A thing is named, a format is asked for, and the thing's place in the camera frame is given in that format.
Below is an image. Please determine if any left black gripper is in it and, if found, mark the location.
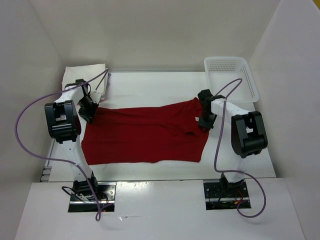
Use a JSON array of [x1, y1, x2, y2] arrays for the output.
[[77, 96, 99, 124]]

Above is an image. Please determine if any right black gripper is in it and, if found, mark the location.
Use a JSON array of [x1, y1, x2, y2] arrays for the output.
[[198, 111, 218, 132]]

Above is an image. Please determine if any lavender t shirt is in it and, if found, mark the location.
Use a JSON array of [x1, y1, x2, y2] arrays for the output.
[[106, 72, 112, 88]]

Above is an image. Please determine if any cream white t shirt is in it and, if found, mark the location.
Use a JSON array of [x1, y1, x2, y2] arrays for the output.
[[62, 64, 109, 96]]

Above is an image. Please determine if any dark red t shirt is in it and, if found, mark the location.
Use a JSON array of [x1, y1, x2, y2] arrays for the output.
[[81, 98, 209, 165]]

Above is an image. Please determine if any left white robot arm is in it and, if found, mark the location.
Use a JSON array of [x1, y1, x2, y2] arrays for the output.
[[44, 79, 100, 201]]

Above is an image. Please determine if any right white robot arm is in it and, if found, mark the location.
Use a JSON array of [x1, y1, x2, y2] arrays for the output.
[[197, 89, 268, 197]]

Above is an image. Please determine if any white plastic laundry basket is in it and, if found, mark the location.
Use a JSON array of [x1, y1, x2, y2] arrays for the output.
[[203, 56, 259, 104]]

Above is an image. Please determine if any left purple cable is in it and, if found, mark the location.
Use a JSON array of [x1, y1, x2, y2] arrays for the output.
[[14, 69, 111, 222]]

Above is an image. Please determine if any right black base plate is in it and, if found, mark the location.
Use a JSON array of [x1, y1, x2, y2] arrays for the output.
[[203, 180, 251, 211]]

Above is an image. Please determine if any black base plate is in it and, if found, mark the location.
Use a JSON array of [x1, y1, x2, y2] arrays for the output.
[[203, 180, 251, 211], [61, 182, 117, 213]]

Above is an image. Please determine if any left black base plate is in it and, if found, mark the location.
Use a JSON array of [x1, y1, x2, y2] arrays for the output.
[[61, 182, 117, 213]]

